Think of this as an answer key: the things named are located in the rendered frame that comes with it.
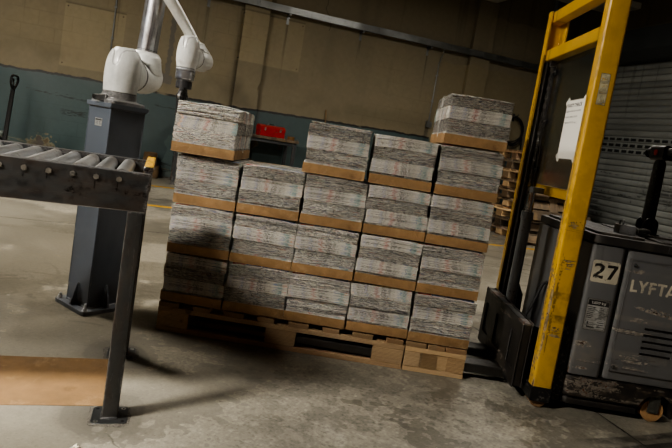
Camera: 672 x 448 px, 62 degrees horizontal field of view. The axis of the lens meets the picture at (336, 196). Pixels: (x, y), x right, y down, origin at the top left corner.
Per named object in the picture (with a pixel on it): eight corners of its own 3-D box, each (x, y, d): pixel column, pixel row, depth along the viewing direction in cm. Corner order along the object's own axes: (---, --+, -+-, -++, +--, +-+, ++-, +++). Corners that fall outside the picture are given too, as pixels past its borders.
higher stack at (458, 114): (392, 340, 300) (436, 98, 287) (448, 349, 300) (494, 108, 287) (400, 369, 261) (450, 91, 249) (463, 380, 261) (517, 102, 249)
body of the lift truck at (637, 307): (510, 350, 315) (538, 210, 308) (606, 366, 315) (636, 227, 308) (557, 409, 246) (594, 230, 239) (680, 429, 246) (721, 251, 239)
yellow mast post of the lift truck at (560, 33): (487, 328, 317) (548, 13, 300) (503, 331, 317) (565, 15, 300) (491, 334, 308) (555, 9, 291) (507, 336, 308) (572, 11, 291)
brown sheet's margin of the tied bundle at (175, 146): (180, 149, 266) (181, 140, 266) (240, 159, 266) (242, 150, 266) (169, 150, 251) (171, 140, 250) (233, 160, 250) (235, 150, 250)
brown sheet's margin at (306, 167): (308, 167, 292) (309, 159, 291) (363, 176, 291) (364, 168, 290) (301, 171, 254) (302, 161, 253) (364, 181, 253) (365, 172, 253)
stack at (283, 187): (177, 305, 299) (199, 150, 291) (394, 340, 300) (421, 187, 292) (153, 329, 261) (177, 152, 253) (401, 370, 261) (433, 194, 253)
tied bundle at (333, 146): (308, 169, 292) (315, 124, 290) (364, 178, 291) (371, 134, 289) (300, 172, 254) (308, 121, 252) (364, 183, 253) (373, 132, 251)
